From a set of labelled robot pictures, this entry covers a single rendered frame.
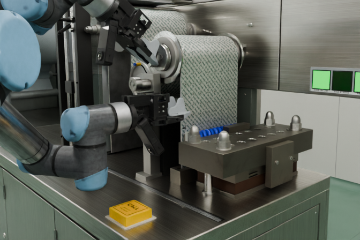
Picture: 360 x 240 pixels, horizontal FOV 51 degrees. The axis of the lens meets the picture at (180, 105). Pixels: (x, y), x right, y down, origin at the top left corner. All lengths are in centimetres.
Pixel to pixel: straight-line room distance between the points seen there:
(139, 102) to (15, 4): 35
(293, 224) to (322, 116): 278
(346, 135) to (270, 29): 261
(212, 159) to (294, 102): 308
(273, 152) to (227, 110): 24
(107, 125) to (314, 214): 65
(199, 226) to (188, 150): 22
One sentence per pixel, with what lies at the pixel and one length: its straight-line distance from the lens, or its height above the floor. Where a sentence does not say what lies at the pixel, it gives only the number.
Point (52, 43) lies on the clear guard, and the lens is 196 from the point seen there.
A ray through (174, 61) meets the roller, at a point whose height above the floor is 124.
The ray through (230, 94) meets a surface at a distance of 118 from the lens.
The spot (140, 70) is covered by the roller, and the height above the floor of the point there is 121.
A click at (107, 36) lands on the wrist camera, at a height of 131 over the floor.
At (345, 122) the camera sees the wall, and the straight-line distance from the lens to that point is 374.
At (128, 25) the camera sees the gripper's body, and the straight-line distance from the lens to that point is 98.
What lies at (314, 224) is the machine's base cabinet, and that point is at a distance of 121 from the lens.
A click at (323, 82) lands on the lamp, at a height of 118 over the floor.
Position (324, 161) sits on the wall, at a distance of 391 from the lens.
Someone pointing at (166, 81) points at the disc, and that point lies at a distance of 107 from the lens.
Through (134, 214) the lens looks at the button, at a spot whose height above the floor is 92.
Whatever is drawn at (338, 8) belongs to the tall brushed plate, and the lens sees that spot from 113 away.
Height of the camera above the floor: 128
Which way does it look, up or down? 9 degrees down
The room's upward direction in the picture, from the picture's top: straight up
